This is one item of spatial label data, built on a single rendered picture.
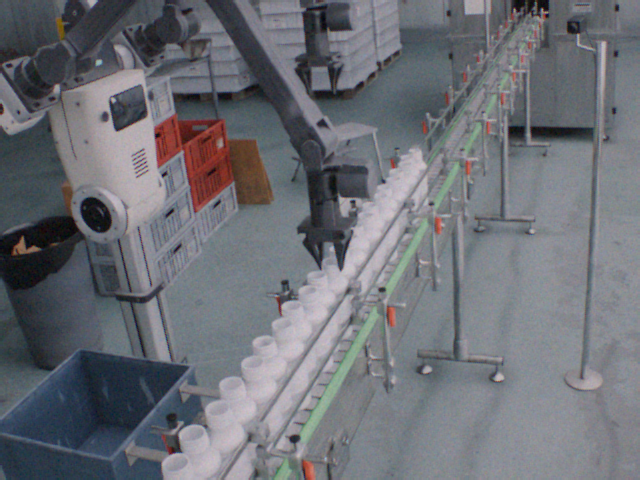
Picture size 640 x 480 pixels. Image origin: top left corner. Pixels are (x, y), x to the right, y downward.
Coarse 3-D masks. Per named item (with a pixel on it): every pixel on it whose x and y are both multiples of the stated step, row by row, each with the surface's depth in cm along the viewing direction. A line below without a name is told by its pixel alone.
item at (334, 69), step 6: (312, 60) 166; (318, 60) 166; (324, 60) 165; (312, 66) 167; (318, 66) 166; (324, 66) 166; (330, 66) 165; (336, 66) 166; (342, 66) 170; (330, 72) 166; (336, 72) 171; (330, 78) 168; (336, 78) 171; (336, 84) 171; (336, 90) 172
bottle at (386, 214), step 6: (378, 198) 169; (384, 198) 166; (378, 204) 167; (384, 204) 167; (378, 210) 167; (384, 210) 167; (390, 210) 169; (384, 216) 167; (390, 216) 167; (384, 222) 167; (384, 228) 168; (390, 234) 169; (390, 240) 170; (390, 246) 170; (396, 252) 173
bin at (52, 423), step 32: (96, 352) 157; (64, 384) 154; (96, 384) 161; (128, 384) 157; (160, 384) 153; (192, 384) 148; (32, 416) 144; (64, 416) 154; (96, 416) 165; (128, 416) 162; (160, 416) 137; (192, 416) 148; (0, 448) 134; (32, 448) 129; (64, 448) 126; (96, 448) 158; (128, 448) 126; (160, 448) 137
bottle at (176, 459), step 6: (174, 456) 89; (180, 456) 89; (186, 456) 89; (168, 462) 89; (174, 462) 90; (180, 462) 90; (186, 462) 89; (162, 468) 88; (168, 468) 89; (174, 468) 90; (180, 468) 90; (186, 468) 87; (192, 468) 89; (168, 474) 87; (174, 474) 86; (180, 474) 87; (186, 474) 87; (192, 474) 88
